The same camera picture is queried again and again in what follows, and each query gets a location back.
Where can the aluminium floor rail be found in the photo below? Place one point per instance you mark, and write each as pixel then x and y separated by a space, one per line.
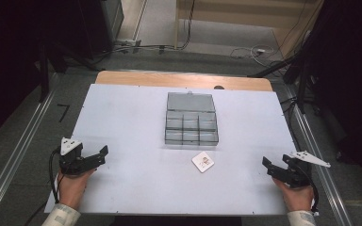
pixel 19 147
pixel 323 188

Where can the clear plastic compartment box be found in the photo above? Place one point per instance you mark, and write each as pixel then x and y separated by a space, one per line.
pixel 191 125

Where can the black angled floor tape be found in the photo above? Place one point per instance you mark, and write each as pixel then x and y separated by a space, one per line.
pixel 63 112

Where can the dark cabinet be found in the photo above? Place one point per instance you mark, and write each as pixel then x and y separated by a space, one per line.
pixel 102 25

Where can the person's right hand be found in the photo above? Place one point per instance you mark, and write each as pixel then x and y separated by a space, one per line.
pixel 297 197

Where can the small white square packet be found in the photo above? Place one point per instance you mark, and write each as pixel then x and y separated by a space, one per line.
pixel 203 162

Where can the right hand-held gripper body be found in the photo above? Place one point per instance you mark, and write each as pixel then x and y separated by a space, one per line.
pixel 295 174

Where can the white table board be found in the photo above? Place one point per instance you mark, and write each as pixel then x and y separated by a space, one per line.
pixel 132 125

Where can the black metal stand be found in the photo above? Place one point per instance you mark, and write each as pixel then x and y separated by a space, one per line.
pixel 298 72
pixel 44 75

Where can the person's left hand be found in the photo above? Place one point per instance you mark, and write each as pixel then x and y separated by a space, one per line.
pixel 73 188

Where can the dark curtain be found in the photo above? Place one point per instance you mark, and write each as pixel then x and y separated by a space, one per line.
pixel 352 94
pixel 9 62

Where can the wooden table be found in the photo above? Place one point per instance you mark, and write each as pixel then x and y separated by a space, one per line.
pixel 169 79

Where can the grey power strip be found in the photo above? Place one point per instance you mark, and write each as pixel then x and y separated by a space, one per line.
pixel 128 44

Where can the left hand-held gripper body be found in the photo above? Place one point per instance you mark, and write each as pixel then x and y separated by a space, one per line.
pixel 72 158

